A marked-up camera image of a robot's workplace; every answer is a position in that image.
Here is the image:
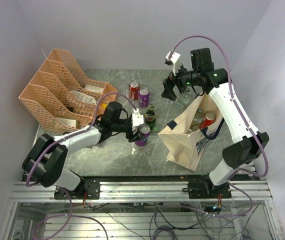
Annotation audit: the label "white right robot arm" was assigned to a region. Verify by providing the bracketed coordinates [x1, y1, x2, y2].
[161, 48, 269, 198]

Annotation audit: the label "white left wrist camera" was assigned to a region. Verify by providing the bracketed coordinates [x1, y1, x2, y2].
[131, 108, 145, 132]

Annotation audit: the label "loose cables under frame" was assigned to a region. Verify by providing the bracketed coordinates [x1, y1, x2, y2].
[64, 197, 258, 240]

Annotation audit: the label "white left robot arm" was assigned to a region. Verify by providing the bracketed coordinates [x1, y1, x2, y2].
[22, 101, 145, 199]

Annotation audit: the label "red cola can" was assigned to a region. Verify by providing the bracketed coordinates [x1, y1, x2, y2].
[128, 80, 141, 101]
[199, 111, 216, 130]

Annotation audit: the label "red cola can rear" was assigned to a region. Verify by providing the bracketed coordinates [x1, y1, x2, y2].
[128, 80, 141, 101]

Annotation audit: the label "purple Fanta can front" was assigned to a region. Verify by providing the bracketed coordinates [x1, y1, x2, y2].
[135, 124, 151, 147]

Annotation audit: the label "clear Chang bottle rear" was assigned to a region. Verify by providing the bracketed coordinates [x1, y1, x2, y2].
[176, 87, 190, 111]

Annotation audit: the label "clear Chang bottle front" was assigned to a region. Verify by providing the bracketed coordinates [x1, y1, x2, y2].
[189, 108, 204, 131]

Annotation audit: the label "clear chang bottle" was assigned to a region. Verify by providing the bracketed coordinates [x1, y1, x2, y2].
[176, 87, 190, 111]
[189, 108, 204, 131]

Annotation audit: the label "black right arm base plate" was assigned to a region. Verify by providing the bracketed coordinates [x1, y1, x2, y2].
[181, 181, 232, 199]

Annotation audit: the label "cream canvas tote bag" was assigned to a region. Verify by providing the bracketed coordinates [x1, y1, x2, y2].
[158, 94, 223, 171]

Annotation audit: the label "purple fanta can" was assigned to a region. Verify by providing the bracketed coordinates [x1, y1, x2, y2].
[135, 124, 151, 147]
[138, 88, 150, 108]

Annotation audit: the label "white box rear slot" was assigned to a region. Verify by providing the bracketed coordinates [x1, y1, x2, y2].
[84, 84, 104, 93]

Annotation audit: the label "pink plastic file organizer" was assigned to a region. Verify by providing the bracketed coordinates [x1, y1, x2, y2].
[19, 48, 118, 133]

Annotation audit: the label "aluminium mounting rail frame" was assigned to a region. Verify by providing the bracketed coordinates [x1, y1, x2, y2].
[0, 180, 285, 240]

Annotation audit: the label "purple Fanta can rear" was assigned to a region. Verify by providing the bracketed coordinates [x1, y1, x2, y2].
[138, 88, 150, 108]

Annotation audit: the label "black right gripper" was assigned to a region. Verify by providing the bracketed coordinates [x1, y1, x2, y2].
[161, 60, 200, 101]

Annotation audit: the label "yellow sticky note block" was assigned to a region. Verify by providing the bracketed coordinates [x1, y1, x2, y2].
[100, 103, 108, 110]

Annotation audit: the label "white box slot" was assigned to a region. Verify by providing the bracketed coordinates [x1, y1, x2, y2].
[58, 118, 78, 129]
[84, 84, 104, 93]

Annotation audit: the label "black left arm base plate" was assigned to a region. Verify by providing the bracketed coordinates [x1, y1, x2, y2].
[54, 179, 101, 200]

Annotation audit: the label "red cola can front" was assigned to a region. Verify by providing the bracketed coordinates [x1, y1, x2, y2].
[199, 111, 216, 130]

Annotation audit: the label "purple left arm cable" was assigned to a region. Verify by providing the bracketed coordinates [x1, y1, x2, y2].
[25, 91, 140, 240]

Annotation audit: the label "green Perrier glass bottle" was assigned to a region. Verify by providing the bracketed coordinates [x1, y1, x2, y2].
[144, 104, 156, 130]

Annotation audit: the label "white box front slot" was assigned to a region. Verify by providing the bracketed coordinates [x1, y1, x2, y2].
[58, 118, 78, 129]

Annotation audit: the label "white oval blister pack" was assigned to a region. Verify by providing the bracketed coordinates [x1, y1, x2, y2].
[69, 90, 97, 105]

